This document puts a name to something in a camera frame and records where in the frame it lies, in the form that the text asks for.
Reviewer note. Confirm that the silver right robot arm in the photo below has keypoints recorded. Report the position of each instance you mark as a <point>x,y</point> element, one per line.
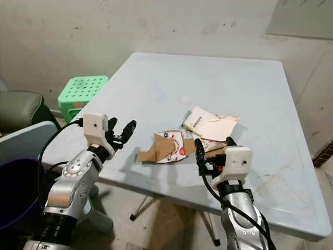
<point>242,219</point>

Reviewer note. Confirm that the dark metal table leg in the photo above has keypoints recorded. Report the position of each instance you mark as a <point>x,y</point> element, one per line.
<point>209,229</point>
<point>143,207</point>

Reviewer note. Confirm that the red white printed wrapper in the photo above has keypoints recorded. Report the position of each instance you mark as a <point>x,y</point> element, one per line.
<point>179,148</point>

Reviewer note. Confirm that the grey-green leather armchair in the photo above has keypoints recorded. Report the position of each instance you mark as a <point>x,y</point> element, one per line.
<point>23,109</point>

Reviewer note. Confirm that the round table plug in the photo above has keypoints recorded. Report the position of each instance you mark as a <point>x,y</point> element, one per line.
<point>186,99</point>

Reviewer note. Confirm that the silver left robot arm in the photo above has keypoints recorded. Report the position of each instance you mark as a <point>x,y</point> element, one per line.
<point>70,182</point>

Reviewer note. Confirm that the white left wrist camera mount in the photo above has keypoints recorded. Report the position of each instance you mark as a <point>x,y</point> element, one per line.
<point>94,127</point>

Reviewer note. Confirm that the purple rubbish bin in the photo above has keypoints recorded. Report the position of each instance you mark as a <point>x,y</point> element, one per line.
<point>18,195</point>

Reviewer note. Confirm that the green plastic stool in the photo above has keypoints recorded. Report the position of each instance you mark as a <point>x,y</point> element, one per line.
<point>83,94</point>

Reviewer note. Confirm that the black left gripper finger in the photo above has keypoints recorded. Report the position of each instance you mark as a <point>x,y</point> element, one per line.
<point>128,130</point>
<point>113,125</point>

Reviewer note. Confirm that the brown paper scrap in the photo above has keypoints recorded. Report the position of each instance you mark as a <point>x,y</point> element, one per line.
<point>213,148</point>

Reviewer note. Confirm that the grey wall board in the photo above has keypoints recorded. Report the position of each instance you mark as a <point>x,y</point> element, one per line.
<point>302,18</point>

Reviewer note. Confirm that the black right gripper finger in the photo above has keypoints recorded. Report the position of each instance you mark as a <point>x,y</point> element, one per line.
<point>200,151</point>
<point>231,141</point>

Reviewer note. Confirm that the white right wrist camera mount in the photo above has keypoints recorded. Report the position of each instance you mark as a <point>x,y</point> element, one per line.
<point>237,161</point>

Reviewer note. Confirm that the brown cardboard piece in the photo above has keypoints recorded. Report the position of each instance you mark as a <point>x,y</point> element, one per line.
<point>156,150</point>

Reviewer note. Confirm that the cream paper bag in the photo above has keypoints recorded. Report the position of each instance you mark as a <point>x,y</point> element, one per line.
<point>213,124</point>

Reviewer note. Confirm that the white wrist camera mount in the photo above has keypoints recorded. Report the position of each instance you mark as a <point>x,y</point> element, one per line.
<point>237,161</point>
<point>94,127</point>

